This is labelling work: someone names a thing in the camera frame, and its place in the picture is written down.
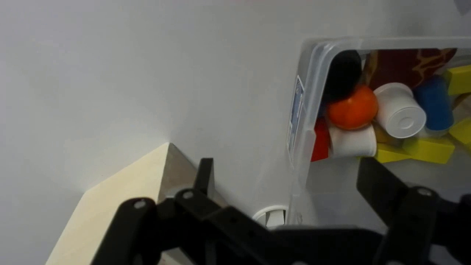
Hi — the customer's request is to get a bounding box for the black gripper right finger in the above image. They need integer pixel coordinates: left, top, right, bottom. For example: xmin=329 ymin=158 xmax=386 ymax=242
xmin=354 ymin=157 xmax=471 ymax=265

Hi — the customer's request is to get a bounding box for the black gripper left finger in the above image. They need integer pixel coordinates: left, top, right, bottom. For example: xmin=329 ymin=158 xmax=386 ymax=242
xmin=88 ymin=157 xmax=276 ymax=265

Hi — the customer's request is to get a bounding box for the clear plastic box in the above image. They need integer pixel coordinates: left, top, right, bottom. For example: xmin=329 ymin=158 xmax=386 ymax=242
xmin=285 ymin=36 xmax=471 ymax=235

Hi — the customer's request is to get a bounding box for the wooden shape sorter box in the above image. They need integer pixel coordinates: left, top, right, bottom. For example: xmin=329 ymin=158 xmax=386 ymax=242
xmin=43 ymin=142 xmax=207 ymax=265

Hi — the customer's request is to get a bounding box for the yellow block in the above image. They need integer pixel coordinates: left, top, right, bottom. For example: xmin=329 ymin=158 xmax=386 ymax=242
xmin=373 ymin=135 xmax=457 ymax=167
xmin=442 ymin=64 xmax=471 ymax=98

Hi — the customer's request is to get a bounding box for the white round disc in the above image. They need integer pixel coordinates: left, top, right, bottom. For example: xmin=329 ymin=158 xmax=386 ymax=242
xmin=250 ymin=204 xmax=289 ymax=230

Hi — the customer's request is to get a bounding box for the small white cylinder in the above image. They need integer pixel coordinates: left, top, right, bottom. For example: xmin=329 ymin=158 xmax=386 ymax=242
xmin=328 ymin=124 xmax=378 ymax=160

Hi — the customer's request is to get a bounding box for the large white cylinder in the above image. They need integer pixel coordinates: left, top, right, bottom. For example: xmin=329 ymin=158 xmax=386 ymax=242
xmin=372 ymin=82 xmax=428 ymax=140

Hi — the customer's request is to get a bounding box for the blue cylinder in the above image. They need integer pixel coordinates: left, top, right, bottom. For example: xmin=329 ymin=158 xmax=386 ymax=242
xmin=413 ymin=76 xmax=456 ymax=133

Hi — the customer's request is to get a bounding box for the red block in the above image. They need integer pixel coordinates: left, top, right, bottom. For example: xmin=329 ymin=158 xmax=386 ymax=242
xmin=310 ymin=117 xmax=332 ymax=164

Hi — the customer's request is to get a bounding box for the orange ball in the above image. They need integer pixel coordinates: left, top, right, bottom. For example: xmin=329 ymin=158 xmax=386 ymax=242
xmin=326 ymin=86 xmax=379 ymax=133

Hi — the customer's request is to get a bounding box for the brown patterned piece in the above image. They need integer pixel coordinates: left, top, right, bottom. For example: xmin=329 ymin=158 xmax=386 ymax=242
xmin=361 ymin=48 xmax=459 ymax=92

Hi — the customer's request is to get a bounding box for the black round piece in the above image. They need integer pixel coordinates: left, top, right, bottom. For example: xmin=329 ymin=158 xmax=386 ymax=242
xmin=325 ymin=49 xmax=363 ymax=104

